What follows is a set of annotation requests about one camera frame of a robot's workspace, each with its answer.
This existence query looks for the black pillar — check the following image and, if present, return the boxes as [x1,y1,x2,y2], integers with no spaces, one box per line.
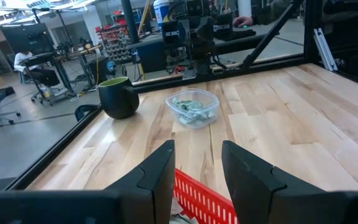
[120,0,140,44]

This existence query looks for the red parts bin rack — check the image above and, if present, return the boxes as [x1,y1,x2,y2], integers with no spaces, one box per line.
[95,24,134,62]

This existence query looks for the clear plastic bag of candies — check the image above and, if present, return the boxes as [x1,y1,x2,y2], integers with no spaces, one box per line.
[165,88,221,129]

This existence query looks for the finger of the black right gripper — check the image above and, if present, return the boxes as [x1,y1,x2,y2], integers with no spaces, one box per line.
[162,19,188,45]
[213,13,234,42]

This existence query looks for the person's forearm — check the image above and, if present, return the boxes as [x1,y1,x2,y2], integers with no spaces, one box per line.
[250,0,293,26]

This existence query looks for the black aluminium table frame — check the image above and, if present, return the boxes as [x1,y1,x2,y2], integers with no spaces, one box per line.
[0,0,358,192]

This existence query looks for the grey metal mounting plate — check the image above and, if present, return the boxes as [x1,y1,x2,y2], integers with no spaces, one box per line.
[182,68,198,80]

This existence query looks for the silver aluminium bracket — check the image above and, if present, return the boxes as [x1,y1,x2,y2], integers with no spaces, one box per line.
[313,27,339,72]

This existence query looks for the black computer tower blue light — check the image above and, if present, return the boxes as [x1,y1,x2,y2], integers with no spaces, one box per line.
[88,55,118,85]

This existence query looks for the person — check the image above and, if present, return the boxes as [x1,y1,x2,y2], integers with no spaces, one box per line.
[13,50,61,88]

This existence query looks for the white blue jug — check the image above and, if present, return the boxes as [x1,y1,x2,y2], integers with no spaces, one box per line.
[152,0,171,29]

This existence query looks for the dark blue workbench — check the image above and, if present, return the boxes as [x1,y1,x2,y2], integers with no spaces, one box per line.
[126,29,269,74]

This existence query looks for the red plastic mesh basket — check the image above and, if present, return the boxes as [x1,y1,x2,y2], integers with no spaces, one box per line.
[172,167,239,224]

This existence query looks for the black monitor on stand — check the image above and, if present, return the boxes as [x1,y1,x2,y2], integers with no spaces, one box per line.
[1,22,55,54]

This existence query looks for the green white stevia packet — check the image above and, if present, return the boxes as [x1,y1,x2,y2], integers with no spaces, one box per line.
[199,108,216,121]
[178,111,202,126]
[172,97,195,111]
[169,215,199,224]
[186,100,204,112]

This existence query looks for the black frame clamp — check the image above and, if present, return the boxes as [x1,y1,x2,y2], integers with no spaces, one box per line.
[74,104,100,123]

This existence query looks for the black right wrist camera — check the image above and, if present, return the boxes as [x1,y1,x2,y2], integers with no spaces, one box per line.
[185,0,205,18]

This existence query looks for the dark mug green inside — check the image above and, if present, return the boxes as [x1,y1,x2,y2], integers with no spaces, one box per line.
[98,76,140,120]

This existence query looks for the person's hand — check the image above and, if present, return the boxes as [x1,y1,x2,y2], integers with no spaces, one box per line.
[232,16,254,29]

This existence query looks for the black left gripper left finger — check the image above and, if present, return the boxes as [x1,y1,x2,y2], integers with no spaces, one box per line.
[0,139,176,224]

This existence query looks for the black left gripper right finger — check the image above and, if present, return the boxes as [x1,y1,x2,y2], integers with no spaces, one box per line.
[221,140,358,224]

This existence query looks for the black standing desk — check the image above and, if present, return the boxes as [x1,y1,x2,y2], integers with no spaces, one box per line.
[21,44,104,98]

